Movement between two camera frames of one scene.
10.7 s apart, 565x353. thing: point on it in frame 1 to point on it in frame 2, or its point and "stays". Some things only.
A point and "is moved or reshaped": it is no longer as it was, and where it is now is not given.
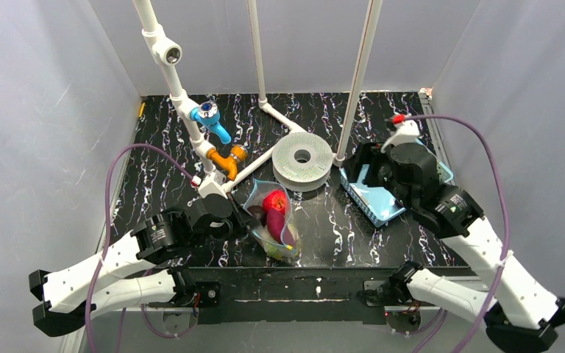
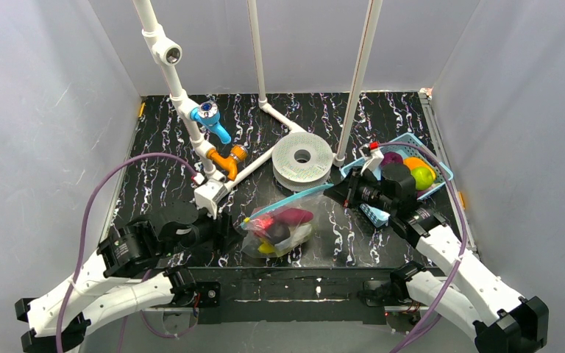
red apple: [276, 199] to [260, 226]
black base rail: [286, 295] stays
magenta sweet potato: [276, 222] to [295, 215]
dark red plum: [258, 212] to [277, 233]
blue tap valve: [208, 115] stays
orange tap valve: [229, 163] stays
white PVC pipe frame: [166, 54] stays
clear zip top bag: [271, 205] is moved or reshaped
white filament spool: [301, 162] stays
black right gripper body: [365, 162] to [352, 187]
